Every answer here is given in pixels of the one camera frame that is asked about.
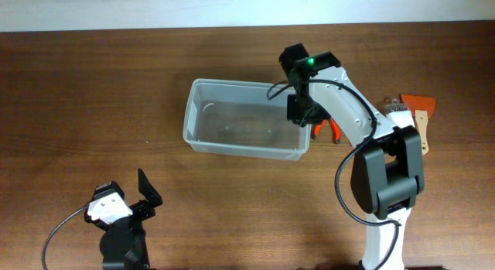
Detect small red-handled cutters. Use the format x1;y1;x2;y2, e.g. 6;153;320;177
311;118;342;145

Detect clear plastic container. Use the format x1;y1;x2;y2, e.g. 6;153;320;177
183;78;311;161

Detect clear box of coloured bits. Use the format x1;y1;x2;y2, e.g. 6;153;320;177
383;98;415;128

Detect orange scraper wooden handle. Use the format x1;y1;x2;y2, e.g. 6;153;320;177
400;94;436;155

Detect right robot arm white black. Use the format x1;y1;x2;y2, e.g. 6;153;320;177
278;43;425;269

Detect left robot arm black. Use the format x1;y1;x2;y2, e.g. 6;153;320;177
84;169;163;270

